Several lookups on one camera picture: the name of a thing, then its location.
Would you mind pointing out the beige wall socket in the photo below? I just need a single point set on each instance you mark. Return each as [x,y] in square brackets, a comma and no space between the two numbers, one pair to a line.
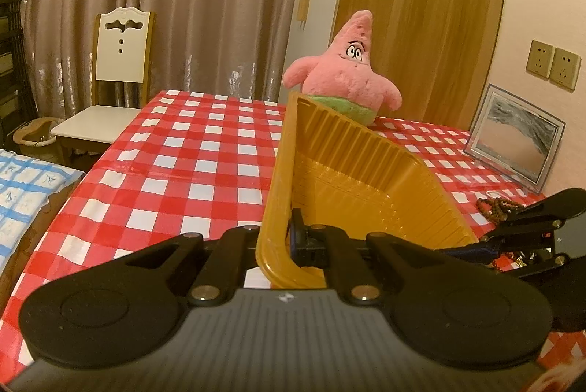
[565,69]
[540,57]

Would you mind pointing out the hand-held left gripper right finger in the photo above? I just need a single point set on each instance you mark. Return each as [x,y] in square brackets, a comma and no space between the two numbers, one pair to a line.
[302,246]

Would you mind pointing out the beige patterned curtain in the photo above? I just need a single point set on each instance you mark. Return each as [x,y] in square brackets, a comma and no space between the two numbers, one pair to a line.
[183,2]

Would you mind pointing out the woven basket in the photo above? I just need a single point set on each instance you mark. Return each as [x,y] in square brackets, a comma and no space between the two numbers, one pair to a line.
[34,138]

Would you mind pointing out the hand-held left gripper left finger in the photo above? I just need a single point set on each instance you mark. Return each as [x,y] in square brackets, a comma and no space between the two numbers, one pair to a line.
[229,254]

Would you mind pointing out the gold jewelry piece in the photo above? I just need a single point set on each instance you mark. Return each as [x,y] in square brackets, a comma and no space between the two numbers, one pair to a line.
[524,260]

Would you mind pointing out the blue checked blanket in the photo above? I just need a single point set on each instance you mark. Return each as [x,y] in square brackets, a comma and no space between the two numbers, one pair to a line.
[27,186]

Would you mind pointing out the clear framed sand picture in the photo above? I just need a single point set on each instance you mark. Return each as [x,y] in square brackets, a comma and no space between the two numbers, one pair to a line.
[515,138]

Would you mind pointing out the yellow ribbed plastic tray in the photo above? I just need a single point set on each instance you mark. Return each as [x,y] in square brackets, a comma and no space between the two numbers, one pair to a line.
[366,195]

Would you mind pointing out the pink starfish plush toy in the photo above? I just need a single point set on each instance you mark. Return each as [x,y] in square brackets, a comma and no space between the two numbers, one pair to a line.
[345,73]

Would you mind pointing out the red white checkered tablecloth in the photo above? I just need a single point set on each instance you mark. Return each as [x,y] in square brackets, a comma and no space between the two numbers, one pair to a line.
[183,172]

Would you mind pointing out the white wooden chair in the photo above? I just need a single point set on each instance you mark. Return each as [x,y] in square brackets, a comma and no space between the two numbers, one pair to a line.
[120,67]

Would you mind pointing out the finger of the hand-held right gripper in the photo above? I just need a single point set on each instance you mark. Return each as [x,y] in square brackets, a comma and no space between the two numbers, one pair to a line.
[535,215]
[503,260]

